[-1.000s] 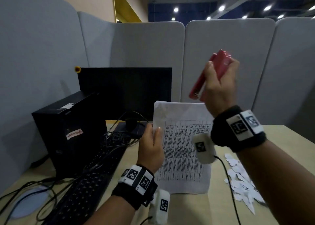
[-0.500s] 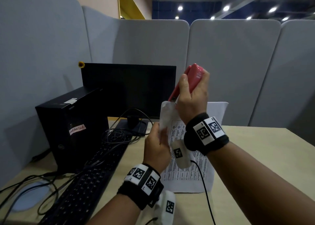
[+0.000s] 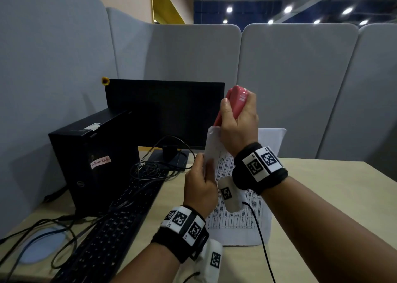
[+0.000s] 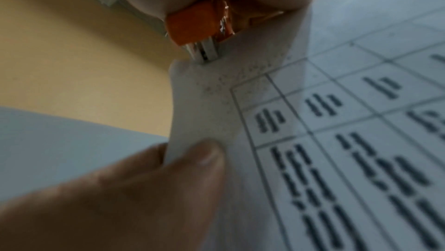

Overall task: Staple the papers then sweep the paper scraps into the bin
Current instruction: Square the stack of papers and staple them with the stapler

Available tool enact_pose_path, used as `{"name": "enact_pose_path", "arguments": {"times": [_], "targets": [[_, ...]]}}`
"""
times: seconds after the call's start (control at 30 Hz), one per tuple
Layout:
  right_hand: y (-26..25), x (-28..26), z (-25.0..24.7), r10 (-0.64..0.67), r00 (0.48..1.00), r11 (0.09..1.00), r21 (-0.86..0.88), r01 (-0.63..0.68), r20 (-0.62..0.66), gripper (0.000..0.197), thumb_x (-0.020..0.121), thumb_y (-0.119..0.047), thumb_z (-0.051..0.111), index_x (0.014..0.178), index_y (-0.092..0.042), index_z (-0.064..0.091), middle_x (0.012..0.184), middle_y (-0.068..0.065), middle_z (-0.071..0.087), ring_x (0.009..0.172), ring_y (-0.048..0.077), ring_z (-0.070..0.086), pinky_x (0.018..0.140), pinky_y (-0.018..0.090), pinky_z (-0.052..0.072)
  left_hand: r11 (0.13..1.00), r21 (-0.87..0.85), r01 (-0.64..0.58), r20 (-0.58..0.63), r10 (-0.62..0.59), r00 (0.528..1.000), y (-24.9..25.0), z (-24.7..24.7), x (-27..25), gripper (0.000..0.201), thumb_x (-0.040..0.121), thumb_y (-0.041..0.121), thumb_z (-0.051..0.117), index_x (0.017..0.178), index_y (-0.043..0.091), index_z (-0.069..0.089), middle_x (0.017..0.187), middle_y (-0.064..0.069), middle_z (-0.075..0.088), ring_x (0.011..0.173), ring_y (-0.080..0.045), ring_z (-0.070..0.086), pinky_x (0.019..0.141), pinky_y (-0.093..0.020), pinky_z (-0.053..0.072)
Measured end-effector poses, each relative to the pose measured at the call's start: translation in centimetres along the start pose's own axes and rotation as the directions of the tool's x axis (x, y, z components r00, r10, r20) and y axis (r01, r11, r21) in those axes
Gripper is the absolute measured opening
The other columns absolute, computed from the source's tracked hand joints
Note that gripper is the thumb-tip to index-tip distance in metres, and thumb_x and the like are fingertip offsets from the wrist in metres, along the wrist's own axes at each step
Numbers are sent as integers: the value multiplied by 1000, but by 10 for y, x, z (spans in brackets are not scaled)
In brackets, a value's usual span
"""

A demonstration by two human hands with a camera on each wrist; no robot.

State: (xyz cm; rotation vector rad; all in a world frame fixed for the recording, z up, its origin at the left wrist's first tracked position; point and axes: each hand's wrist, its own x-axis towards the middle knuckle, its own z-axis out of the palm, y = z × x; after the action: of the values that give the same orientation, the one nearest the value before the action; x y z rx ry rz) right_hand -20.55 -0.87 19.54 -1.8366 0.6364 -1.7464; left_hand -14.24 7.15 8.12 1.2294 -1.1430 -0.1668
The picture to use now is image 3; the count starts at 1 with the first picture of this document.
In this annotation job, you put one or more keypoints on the black computer tower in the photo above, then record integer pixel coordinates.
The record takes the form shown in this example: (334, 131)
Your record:
(93, 180)

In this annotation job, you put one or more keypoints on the person's right hand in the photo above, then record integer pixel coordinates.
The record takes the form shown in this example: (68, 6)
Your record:
(240, 132)

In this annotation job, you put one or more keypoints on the grey partition panel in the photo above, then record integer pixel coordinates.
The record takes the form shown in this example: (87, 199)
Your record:
(173, 53)
(297, 90)
(46, 75)
(363, 106)

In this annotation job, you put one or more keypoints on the black computer monitor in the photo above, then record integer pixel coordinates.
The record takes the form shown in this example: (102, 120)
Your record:
(164, 112)

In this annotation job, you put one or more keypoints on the pink sticky label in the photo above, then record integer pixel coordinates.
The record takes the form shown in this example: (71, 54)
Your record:
(100, 162)

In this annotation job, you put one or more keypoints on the yellow frame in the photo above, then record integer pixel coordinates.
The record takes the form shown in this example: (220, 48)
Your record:
(164, 7)

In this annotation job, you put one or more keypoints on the person's right forearm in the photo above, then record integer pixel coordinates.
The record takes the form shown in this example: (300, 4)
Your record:
(325, 236)

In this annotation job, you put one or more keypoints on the small yellow flower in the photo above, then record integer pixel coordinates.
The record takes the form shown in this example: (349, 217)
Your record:
(105, 81)

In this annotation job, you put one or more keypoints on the round blue mouse pad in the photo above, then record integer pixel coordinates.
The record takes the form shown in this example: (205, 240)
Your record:
(42, 245)

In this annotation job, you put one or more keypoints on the person's right thumb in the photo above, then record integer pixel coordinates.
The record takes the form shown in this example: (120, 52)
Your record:
(226, 107)

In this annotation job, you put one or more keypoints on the black keyboard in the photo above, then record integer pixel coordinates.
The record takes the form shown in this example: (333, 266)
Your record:
(108, 239)

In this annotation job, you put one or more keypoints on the person's left thumb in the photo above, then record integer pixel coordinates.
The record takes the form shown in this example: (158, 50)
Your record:
(199, 165)

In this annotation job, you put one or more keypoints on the row of ceiling lights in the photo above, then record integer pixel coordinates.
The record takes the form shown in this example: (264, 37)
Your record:
(288, 9)

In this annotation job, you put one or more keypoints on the person's left hand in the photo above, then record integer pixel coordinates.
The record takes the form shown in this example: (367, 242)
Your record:
(198, 189)

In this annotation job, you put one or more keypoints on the red stapler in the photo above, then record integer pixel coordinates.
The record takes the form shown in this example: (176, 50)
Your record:
(238, 99)

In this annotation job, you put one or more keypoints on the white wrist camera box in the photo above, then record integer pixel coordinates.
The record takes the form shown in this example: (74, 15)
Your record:
(231, 196)
(212, 261)

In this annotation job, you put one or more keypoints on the printed white paper sheets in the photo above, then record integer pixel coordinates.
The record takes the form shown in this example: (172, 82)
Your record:
(235, 220)

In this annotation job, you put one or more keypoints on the person's left forearm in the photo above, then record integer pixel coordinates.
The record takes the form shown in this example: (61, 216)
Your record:
(149, 267)

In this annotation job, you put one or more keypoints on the black marker wristband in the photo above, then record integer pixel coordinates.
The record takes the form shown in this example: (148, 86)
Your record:
(260, 168)
(183, 230)

